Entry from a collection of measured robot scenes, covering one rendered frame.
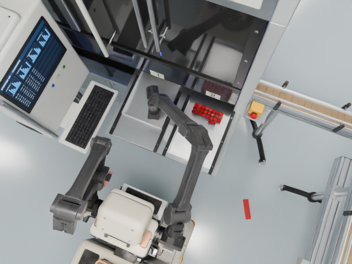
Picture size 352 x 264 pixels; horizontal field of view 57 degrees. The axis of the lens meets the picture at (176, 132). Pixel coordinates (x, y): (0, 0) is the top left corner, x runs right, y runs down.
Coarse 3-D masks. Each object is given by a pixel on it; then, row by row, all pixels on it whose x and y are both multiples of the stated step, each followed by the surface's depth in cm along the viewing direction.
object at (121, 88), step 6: (90, 72) 235; (90, 78) 249; (96, 78) 243; (102, 78) 237; (84, 84) 274; (108, 84) 245; (114, 84) 239; (120, 84) 233; (120, 90) 247; (120, 96) 264
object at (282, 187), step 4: (280, 184) 268; (280, 188) 267; (284, 188) 261; (288, 188) 259; (292, 188) 258; (292, 192) 259; (296, 192) 256; (300, 192) 255; (304, 192) 254; (312, 192) 253; (304, 196) 255; (308, 196) 253; (308, 200) 256; (312, 200) 251; (316, 200) 251; (320, 200) 252
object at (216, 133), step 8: (192, 104) 196; (184, 112) 192; (200, 120) 194; (224, 120) 193; (208, 128) 192; (216, 128) 192; (224, 128) 192; (176, 136) 192; (216, 136) 191; (176, 144) 191; (184, 144) 190; (216, 144) 190; (168, 152) 186; (176, 152) 189; (184, 152) 189; (208, 160) 187; (208, 168) 183
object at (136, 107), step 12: (144, 72) 203; (144, 84) 201; (156, 84) 201; (168, 84) 200; (132, 96) 199; (144, 96) 199; (132, 108) 197; (144, 108) 197; (144, 120) 195; (156, 120) 195
